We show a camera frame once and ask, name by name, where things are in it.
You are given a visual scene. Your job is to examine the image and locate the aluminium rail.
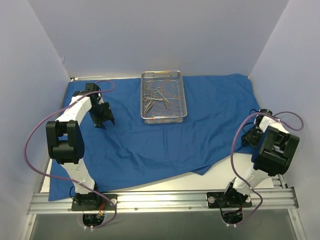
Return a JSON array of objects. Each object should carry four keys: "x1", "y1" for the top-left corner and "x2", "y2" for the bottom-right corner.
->
[
  {"x1": 271, "y1": 174, "x2": 288, "y2": 191},
  {"x1": 27, "y1": 188, "x2": 299, "y2": 215}
]

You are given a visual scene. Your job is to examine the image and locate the front aluminium rail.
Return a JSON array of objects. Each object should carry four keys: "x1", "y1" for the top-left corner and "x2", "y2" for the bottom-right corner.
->
[{"x1": 27, "y1": 188, "x2": 299, "y2": 215}]

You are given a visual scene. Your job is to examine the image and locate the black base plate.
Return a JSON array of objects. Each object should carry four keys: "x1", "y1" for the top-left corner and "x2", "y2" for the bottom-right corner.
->
[
  {"x1": 206, "y1": 191, "x2": 253, "y2": 209},
  {"x1": 71, "y1": 192, "x2": 118, "y2": 212}
]

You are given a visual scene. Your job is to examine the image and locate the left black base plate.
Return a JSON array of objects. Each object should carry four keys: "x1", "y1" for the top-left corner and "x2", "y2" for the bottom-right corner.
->
[{"x1": 71, "y1": 192, "x2": 118, "y2": 212}]

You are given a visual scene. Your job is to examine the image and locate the wire mesh instrument tray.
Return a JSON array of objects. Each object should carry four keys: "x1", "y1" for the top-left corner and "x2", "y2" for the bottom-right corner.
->
[{"x1": 140, "y1": 70, "x2": 188, "y2": 124}]

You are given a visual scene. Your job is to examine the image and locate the steel surgical scissors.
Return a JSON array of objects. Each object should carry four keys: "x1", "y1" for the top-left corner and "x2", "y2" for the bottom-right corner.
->
[{"x1": 142, "y1": 88, "x2": 163, "y2": 102}]

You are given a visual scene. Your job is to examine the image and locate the right aluminium rail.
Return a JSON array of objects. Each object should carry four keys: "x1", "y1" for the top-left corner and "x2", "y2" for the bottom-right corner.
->
[{"x1": 271, "y1": 174, "x2": 288, "y2": 191}]

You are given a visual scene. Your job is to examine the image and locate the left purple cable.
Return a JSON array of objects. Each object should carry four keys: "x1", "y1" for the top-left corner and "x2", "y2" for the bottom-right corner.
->
[{"x1": 22, "y1": 80, "x2": 118, "y2": 229}]

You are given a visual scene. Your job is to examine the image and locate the steel forceps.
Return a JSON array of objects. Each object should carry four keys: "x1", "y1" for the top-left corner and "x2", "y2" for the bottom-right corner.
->
[{"x1": 143, "y1": 99, "x2": 155, "y2": 113}]

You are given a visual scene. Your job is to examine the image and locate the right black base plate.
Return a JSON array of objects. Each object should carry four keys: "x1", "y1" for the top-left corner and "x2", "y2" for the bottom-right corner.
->
[{"x1": 206, "y1": 191, "x2": 253, "y2": 209}]

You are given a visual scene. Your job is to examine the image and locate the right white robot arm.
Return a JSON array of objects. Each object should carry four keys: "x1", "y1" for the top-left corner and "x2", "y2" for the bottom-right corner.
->
[{"x1": 222, "y1": 109, "x2": 300, "y2": 207}]

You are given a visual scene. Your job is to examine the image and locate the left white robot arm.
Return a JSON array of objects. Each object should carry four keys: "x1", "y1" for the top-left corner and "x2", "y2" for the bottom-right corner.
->
[{"x1": 45, "y1": 83, "x2": 115, "y2": 210}]

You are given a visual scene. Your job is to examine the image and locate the blue surgical drape cloth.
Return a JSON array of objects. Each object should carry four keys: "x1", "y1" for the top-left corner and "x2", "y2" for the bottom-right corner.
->
[{"x1": 47, "y1": 72, "x2": 262, "y2": 202}]

